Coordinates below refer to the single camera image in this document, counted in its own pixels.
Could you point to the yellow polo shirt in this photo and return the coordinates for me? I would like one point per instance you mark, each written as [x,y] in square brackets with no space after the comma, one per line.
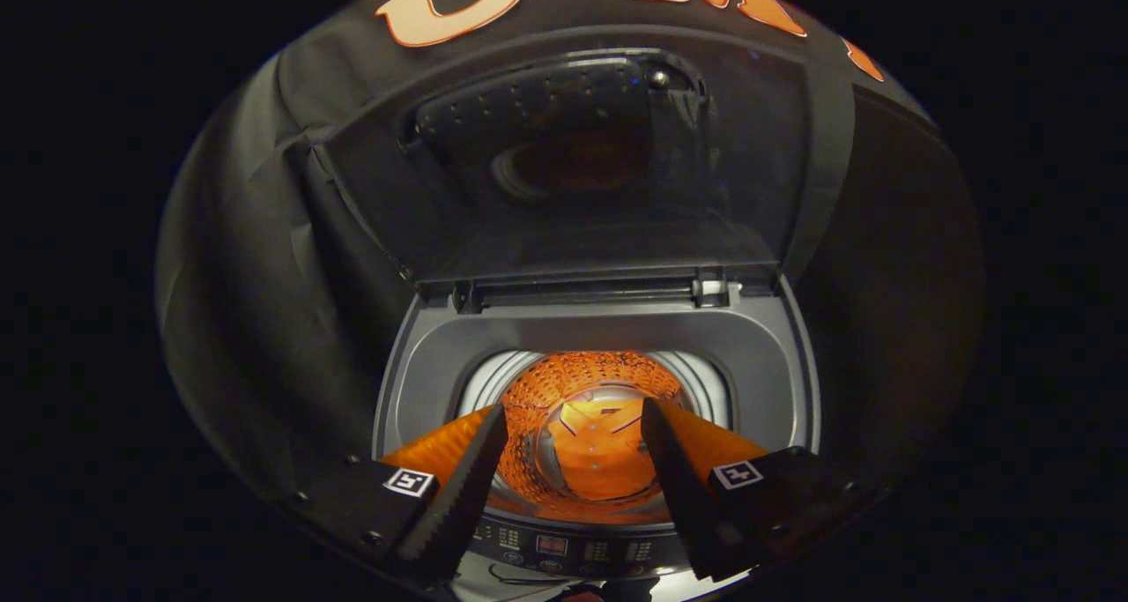
[599,448]

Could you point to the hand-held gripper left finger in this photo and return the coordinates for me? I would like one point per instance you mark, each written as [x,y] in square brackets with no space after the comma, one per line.
[458,496]

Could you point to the dark washing machine lid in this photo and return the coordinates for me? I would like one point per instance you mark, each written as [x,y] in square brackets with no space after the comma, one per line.
[573,196]

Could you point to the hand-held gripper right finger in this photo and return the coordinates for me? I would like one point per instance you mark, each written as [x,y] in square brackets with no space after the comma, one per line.
[683,496]

